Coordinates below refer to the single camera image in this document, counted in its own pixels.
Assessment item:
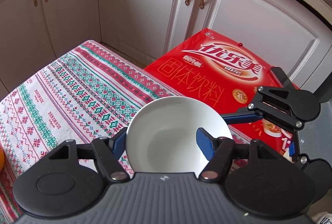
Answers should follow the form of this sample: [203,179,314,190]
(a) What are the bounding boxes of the white kitchen cabinets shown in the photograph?
[1,0,331,96]

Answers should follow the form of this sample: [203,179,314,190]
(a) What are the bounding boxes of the red drink carton box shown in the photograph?
[143,28,302,162]

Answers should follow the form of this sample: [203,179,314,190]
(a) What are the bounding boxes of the patterned tablecloth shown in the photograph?
[0,39,252,224]

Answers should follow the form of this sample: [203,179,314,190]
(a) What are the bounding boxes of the bumpy orange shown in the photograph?
[0,147,5,171]

